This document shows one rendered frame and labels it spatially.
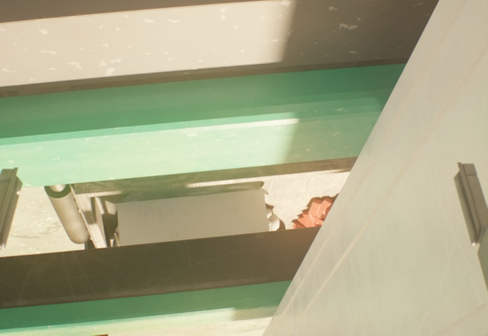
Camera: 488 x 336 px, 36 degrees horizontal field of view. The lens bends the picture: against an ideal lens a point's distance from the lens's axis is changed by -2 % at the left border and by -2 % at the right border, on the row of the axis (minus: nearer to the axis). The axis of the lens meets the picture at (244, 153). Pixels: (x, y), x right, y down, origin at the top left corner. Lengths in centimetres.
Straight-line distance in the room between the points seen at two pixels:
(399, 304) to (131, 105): 8
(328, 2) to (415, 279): 7
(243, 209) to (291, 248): 49
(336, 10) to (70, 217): 93
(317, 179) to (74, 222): 35
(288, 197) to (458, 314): 89
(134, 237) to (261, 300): 50
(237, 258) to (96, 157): 21
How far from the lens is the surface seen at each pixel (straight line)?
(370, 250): 23
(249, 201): 90
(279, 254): 41
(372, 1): 18
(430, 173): 17
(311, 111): 19
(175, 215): 89
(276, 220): 107
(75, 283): 41
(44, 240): 306
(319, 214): 109
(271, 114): 19
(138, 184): 86
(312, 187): 102
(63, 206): 105
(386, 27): 19
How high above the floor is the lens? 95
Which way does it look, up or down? 23 degrees down
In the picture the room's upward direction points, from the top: 172 degrees clockwise
